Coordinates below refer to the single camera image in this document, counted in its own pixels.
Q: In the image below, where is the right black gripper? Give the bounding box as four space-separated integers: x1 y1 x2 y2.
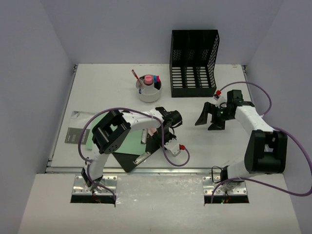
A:
195 102 233 131

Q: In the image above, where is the black pink highlighter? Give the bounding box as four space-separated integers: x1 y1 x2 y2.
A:
155 76 161 90

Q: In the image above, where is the green clipboard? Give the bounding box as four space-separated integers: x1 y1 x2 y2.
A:
84 113 146 155

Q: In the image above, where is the black blue highlighter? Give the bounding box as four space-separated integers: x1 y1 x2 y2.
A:
153 75 157 88

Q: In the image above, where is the pink capped glue stick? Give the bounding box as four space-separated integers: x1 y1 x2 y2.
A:
144 75 154 86

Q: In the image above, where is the red pen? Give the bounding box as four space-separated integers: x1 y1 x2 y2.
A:
132 69 143 87

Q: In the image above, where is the pale orange highlighter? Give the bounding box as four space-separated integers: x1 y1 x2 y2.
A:
148 128 157 137

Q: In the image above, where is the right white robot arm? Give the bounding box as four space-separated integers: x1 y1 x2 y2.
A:
195 90 288 192

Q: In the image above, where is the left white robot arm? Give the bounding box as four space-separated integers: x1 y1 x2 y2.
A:
81 107 182 192

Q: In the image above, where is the white round desk organizer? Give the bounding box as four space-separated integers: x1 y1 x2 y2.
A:
136 75 162 103

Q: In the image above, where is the black mesh file organizer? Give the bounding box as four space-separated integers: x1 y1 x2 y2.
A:
169 29 219 98

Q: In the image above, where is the black clipboard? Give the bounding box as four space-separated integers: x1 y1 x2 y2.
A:
113 134 160 173

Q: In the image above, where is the grey booklet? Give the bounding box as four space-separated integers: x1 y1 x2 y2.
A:
64 111 95 144

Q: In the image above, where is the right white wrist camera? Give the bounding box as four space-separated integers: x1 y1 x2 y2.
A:
214 90 227 108

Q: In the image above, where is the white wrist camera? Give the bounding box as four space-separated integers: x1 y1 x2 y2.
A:
164 138 180 157
214 90 227 108

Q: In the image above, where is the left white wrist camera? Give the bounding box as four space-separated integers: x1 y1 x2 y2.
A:
164 138 180 157

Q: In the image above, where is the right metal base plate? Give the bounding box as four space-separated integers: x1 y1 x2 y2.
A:
202 175 248 196

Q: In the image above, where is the metal base plate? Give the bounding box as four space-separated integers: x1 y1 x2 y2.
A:
72 175 117 196
202 175 248 196

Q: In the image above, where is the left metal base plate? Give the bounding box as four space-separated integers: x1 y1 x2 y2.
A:
72 175 117 196

